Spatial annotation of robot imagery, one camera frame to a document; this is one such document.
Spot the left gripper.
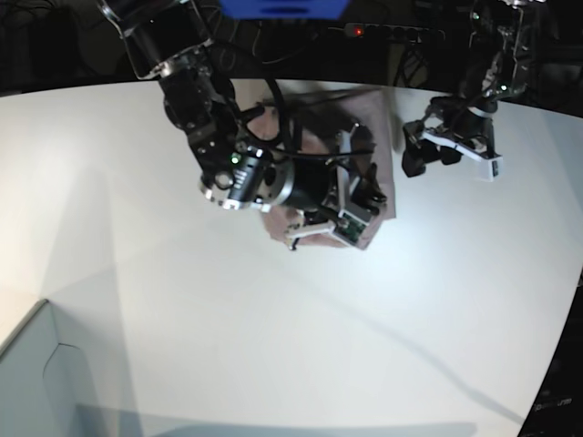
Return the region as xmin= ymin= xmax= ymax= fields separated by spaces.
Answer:
xmin=402 ymin=108 xmax=496 ymax=178

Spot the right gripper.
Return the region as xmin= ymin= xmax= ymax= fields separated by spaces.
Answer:
xmin=284 ymin=122 xmax=387 ymax=250

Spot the mauve t-shirt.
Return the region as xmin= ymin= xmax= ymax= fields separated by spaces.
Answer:
xmin=259 ymin=86 xmax=396 ymax=250

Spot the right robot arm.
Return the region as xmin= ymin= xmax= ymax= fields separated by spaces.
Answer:
xmin=98 ymin=1 xmax=388 ymax=249

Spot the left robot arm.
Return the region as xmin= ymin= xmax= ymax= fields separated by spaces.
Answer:
xmin=402 ymin=1 xmax=545 ymax=181

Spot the black power strip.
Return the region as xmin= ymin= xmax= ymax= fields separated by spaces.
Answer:
xmin=343 ymin=23 xmax=446 ymax=44

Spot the blue plastic bin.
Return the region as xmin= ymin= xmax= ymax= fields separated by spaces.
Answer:
xmin=220 ymin=0 xmax=350 ymax=20

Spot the white cardboard box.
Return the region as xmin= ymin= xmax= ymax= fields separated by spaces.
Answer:
xmin=1 ymin=300 xmax=145 ymax=436

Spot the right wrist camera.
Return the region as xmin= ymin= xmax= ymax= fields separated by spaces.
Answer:
xmin=331 ymin=212 xmax=369 ymax=248

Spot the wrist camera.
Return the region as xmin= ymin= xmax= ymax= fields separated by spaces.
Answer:
xmin=331 ymin=212 xmax=369 ymax=248
xmin=476 ymin=155 xmax=504 ymax=182

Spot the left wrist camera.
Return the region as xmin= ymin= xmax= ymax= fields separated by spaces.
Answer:
xmin=476 ymin=155 xmax=504 ymax=182

